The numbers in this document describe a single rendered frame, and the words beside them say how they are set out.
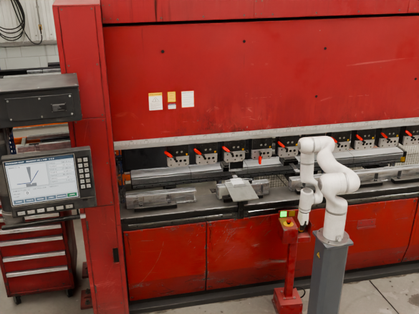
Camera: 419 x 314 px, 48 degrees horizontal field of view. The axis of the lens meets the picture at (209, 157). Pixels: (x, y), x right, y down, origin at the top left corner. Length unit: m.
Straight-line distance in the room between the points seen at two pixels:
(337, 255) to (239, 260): 0.99
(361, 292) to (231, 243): 1.21
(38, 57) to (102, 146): 4.37
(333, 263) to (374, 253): 1.24
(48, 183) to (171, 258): 1.25
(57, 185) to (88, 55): 0.75
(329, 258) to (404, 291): 1.48
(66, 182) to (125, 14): 1.03
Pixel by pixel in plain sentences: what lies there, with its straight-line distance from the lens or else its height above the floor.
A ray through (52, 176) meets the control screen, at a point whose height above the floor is 1.47.
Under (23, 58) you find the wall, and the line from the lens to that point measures 7.25.
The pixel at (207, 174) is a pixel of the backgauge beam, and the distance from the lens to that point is 3.68.
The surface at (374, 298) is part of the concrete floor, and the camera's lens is 4.18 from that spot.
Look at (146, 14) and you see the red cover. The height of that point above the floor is 2.21.
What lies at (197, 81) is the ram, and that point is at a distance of 3.11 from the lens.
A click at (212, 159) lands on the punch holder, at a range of 3.32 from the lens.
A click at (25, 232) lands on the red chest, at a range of 3.73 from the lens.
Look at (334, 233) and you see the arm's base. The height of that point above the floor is 1.06.
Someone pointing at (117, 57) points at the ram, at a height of 1.96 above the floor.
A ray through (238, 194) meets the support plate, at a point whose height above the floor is 1.00.
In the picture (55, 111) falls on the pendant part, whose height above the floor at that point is 1.82.
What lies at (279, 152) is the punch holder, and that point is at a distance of 3.45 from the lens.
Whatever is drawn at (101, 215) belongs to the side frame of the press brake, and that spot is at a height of 0.98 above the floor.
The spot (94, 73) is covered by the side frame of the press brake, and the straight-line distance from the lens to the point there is 2.82.
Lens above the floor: 2.64
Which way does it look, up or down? 25 degrees down
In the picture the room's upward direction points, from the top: straight up
